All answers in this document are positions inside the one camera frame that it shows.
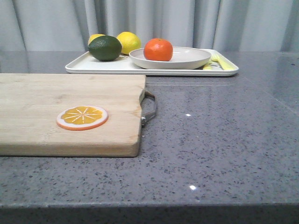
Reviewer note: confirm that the yellow lemon right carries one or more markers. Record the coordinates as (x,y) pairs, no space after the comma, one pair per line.
(129,42)

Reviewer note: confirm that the orange slice toy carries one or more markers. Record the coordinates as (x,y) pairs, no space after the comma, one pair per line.
(82,118)

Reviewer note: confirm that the yellow plastic knife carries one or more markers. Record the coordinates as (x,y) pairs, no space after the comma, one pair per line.
(208,65)

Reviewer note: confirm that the yellow plastic fork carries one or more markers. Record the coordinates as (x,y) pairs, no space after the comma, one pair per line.
(219,59)

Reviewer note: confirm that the grey curtain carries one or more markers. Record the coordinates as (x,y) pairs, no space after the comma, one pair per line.
(225,25)

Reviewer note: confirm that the yellow lemon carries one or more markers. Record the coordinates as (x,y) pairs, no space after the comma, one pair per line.
(92,37)
(129,42)

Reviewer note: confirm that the beige round plate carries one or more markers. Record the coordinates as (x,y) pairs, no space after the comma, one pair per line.
(183,58)

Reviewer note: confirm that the wooden cutting board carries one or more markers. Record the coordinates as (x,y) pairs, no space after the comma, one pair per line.
(30,104)

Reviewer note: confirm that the yellow lemon left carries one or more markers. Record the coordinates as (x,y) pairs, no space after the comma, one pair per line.
(92,37)

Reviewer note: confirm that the orange tangerine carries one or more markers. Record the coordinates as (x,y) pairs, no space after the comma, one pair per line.
(158,49)

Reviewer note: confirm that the white rectangular tray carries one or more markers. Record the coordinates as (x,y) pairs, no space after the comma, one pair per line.
(86,63)

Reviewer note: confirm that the metal cutting board handle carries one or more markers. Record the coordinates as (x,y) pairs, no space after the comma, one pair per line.
(149,107)

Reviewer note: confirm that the green lime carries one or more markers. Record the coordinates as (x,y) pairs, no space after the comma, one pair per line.
(105,48)

